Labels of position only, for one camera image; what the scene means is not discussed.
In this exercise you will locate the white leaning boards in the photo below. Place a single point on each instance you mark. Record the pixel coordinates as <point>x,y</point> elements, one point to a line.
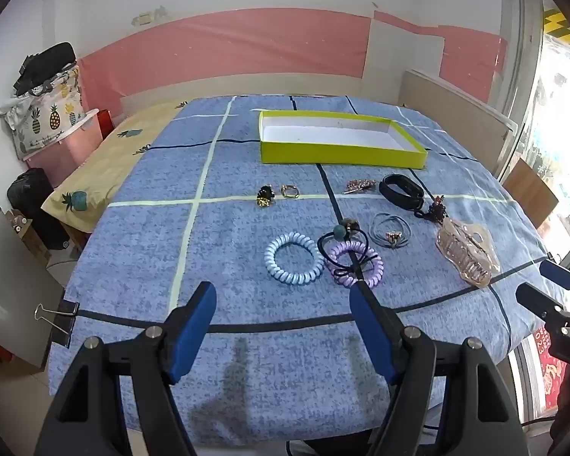
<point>456,114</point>

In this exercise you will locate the beige claw hair clip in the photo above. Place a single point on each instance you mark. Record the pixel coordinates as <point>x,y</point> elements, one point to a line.
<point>468,251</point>

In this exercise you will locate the black bag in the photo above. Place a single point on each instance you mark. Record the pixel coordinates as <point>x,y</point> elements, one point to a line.
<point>47,67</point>

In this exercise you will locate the black and gold hair clip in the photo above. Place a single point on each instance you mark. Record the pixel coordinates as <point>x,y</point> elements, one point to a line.
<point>264,196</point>

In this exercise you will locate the grey board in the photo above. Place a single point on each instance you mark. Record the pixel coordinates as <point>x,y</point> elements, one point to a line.
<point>9,289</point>

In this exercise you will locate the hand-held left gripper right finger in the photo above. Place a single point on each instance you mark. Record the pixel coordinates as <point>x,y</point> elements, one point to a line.
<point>368,323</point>

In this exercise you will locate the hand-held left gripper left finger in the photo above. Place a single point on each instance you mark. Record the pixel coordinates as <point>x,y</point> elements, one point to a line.
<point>194,323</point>

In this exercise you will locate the yellow pineapple bed sheet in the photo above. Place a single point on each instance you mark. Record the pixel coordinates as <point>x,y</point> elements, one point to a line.
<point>99,171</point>

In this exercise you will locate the yellow black hazard tape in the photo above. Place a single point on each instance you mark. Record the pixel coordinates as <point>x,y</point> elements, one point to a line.
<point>561,24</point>

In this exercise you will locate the red printed paper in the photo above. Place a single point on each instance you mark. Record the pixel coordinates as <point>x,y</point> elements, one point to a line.
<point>551,365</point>

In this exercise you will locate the yellow-green shallow cardboard box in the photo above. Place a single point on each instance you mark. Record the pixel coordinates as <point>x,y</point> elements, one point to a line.
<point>332,152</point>

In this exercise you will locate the pink storage box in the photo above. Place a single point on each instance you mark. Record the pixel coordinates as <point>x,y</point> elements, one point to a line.
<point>73,152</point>

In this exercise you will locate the red box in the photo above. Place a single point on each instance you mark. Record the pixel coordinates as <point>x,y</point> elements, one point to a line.
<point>106,122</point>

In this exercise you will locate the pink rhinestone hair clip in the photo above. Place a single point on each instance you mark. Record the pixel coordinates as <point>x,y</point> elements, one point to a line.
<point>362,185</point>

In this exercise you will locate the brown cardboard sheet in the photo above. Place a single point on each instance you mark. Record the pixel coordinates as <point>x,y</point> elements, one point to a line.
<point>529,191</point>

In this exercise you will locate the pineapple print fabric bag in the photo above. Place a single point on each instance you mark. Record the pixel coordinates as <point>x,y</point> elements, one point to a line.
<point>45,114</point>

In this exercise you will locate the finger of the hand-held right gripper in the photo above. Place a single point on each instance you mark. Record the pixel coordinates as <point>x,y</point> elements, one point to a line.
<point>539,301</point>
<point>558,271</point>

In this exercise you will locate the cardboard box with bottles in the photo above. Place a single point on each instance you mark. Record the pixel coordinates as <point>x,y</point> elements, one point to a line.
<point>23,230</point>

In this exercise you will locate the black fabric hair band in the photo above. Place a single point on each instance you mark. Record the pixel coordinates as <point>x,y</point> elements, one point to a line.
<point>399,194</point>

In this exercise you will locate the black binder clip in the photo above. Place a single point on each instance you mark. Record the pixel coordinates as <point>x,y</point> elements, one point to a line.
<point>59,316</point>

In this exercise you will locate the blue checked bed cloth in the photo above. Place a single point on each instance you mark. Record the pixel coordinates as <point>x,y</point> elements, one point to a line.
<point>247,228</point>

